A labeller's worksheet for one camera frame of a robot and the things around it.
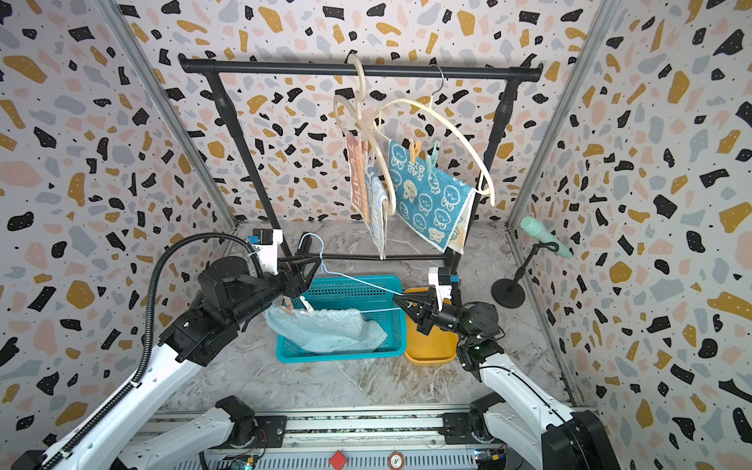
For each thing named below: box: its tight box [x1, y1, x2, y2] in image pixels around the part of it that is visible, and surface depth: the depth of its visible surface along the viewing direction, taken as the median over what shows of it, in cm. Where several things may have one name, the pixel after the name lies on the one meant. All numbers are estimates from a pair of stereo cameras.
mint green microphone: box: [520, 215, 572, 259], surface depth 76 cm
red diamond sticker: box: [329, 449, 348, 470], surface depth 71 cm
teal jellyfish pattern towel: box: [388, 140, 476, 255], surface depth 74 cm
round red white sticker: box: [388, 451, 405, 470], surface depth 72 cm
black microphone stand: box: [490, 241, 560, 309], surface depth 102 cm
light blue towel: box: [262, 305, 389, 353], surface depth 84 cm
